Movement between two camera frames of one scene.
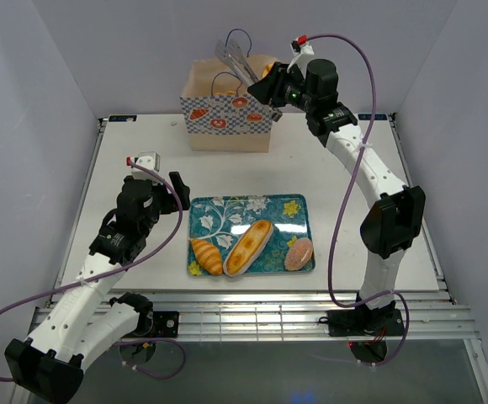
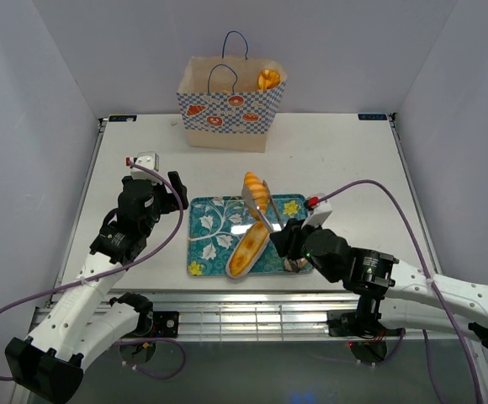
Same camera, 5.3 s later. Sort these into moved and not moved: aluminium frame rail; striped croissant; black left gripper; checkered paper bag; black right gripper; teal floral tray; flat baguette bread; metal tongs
Moved: black right gripper; metal tongs; striped croissant
Not moved: flat baguette bread; checkered paper bag; black left gripper; aluminium frame rail; teal floral tray
